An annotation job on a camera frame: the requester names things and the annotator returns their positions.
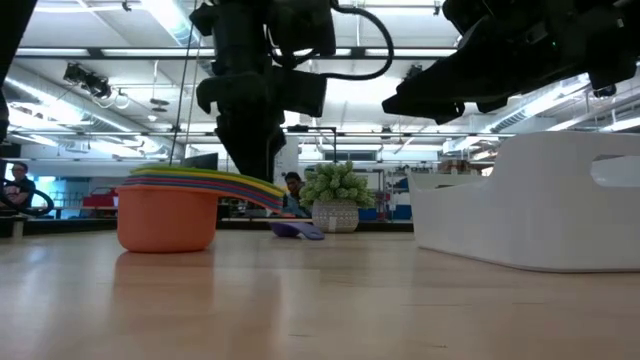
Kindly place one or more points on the person wearing glasses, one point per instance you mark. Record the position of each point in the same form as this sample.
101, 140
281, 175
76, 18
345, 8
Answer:
20, 190

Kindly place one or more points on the small black ceiling fixture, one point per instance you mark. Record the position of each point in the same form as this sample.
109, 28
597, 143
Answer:
605, 91

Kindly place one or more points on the purple plastic measuring cup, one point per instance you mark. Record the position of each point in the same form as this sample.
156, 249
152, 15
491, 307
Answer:
295, 230

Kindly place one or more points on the white plastic basket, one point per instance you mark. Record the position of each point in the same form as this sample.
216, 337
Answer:
525, 225

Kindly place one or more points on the white patterned plant pot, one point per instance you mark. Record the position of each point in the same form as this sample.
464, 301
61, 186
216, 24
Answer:
335, 216

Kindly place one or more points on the blue storage bin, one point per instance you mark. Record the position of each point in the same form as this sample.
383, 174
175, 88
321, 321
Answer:
402, 212

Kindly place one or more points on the orange plastic measuring cup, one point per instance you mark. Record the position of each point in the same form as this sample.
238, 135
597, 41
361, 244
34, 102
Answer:
165, 225

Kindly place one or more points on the red background cart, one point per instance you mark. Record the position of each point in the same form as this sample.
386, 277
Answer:
100, 200

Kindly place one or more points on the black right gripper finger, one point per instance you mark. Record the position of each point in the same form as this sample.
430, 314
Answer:
492, 105
425, 105

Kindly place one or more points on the green artificial plant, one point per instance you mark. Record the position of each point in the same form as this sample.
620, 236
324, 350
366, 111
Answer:
337, 185

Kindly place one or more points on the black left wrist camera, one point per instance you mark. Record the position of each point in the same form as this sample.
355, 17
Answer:
300, 92

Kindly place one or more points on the black overhead rail device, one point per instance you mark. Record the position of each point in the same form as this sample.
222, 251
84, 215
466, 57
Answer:
87, 80

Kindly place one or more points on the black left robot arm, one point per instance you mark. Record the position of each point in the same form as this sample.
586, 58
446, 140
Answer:
300, 25

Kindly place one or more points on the person seated behind plant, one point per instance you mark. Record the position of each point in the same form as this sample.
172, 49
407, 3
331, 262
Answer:
295, 182

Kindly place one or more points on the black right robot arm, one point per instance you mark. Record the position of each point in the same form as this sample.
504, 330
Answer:
617, 40

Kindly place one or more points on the black computer monitor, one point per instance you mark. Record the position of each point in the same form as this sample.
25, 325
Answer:
202, 161

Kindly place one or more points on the silver ventilation duct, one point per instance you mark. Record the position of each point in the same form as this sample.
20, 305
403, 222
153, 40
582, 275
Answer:
530, 110

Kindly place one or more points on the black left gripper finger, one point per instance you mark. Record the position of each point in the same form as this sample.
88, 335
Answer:
250, 155
278, 142

